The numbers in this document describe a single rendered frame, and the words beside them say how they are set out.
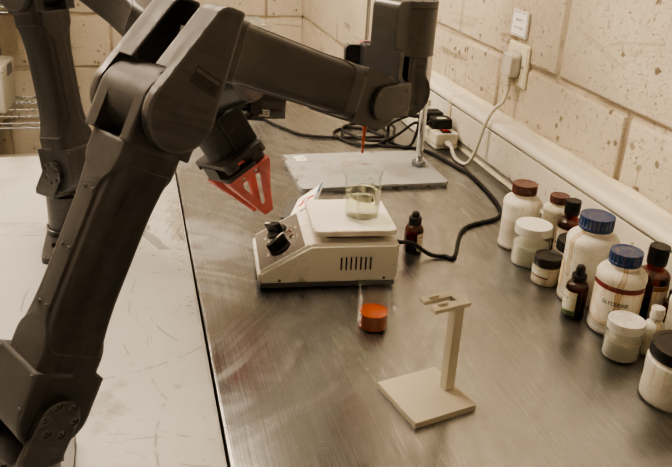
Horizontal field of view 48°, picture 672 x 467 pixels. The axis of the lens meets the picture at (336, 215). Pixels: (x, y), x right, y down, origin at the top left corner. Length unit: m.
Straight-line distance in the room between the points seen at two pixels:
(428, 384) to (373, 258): 0.25
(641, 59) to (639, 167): 0.16
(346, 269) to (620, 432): 0.42
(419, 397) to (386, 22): 0.41
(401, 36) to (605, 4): 0.60
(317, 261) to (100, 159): 0.49
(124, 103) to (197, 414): 0.37
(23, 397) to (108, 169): 0.19
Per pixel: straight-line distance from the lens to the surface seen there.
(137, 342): 0.97
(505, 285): 1.14
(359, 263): 1.07
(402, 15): 0.81
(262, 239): 1.14
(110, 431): 0.84
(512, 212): 1.23
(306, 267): 1.06
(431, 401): 0.86
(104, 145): 0.63
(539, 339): 1.02
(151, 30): 0.65
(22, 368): 0.66
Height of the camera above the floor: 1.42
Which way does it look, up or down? 23 degrees down
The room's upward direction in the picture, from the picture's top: 3 degrees clockwise
